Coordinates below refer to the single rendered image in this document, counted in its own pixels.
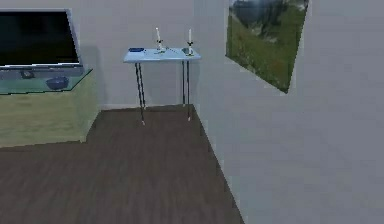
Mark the light blue side table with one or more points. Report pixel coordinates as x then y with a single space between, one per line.
160 56

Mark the white candle on black holder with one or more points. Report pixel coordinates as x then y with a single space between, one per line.
190 41
158 38

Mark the flat blue dish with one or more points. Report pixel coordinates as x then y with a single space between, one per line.
136 49

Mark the framed landscape picture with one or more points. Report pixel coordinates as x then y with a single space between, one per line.
263 40

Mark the blue bowl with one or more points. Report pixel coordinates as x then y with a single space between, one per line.
57 82

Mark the pale green television stand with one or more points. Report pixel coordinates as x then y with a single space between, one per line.
43 113

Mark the small dark remote control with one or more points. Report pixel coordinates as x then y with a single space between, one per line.
27 74

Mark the silver framed television set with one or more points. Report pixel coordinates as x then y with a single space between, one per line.
36 38

